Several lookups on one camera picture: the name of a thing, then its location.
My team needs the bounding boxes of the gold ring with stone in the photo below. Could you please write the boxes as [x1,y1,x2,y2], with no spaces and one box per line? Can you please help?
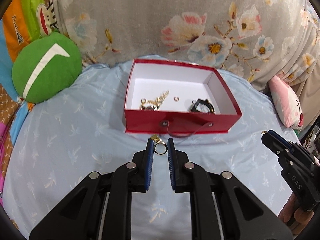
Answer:
[150,134,168,155]

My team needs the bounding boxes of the red jewelry box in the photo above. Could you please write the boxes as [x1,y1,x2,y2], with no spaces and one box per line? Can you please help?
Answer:
[124,59,242,137]

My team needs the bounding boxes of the pink patterned pillow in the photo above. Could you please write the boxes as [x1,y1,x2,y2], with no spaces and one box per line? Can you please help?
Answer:
[268,76,303,130]

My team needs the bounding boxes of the light blue palm cloth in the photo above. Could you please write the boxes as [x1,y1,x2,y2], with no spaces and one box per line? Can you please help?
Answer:
[2,61,298,239]

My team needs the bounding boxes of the grey floral blanket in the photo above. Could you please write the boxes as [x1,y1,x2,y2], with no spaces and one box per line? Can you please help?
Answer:
[53,0,319,126]

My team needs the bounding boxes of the green round plush pillow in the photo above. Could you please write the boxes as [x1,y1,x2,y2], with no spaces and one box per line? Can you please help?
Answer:
[11,32,82,103]

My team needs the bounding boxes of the colourful cartoon bedsheet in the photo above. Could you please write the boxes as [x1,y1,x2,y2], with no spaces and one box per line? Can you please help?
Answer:
[0,0,61,205]

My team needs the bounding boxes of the pearl gold chain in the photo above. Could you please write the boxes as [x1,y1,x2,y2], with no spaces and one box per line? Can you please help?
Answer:
[154,89,170,106]

